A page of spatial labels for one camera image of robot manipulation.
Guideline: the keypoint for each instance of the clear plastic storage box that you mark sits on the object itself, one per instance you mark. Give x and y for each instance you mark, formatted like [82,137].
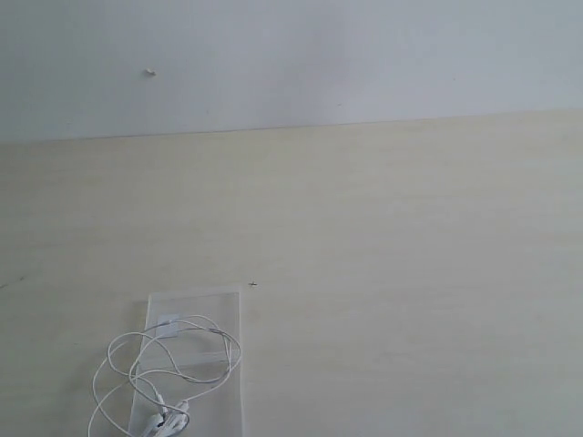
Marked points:
[187,372]

